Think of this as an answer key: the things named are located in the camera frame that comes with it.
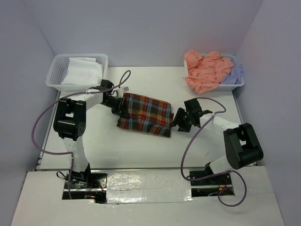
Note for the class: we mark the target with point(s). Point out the lavender crumpled shirt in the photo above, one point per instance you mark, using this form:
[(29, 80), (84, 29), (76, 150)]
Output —
[(236, 74)]

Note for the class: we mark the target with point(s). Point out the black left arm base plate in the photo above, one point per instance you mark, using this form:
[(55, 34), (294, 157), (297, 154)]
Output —
[(95, 189)]

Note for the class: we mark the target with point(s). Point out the white plastic basket left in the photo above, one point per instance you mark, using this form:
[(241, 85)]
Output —
[(58, 70)]

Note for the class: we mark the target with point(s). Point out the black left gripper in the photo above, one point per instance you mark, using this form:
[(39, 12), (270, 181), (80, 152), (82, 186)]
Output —
[(122, 113)]

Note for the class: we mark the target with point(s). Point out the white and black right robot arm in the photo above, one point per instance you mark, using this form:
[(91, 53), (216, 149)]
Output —
[(241, 143)]

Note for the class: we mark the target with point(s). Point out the white plastic basket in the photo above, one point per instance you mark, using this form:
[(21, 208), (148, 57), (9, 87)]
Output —
[(222, 87), (58, 70)]

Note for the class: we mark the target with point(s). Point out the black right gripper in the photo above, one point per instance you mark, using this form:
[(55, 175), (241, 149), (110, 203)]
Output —
[(183, 127)]

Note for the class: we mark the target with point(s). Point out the plaid flannel long sleeve shirt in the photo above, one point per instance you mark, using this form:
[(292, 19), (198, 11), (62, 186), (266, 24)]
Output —
[(147, 115)]

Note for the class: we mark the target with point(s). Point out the orange crumpled shirt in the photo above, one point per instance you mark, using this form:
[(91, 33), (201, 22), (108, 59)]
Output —
[(206, 73)]

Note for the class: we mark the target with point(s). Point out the white plastic basket right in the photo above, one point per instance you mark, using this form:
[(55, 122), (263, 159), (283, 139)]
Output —
[(222, 87)]

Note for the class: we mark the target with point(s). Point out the white folded cloth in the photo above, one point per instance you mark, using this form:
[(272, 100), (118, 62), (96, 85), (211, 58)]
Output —
[(83, 71)]

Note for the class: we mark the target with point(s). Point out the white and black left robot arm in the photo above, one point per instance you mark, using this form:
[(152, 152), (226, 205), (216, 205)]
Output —
[(70, 122)]

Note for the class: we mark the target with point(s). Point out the silver foil tape panel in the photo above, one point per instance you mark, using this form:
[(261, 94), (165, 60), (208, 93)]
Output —
[(147, 186)]

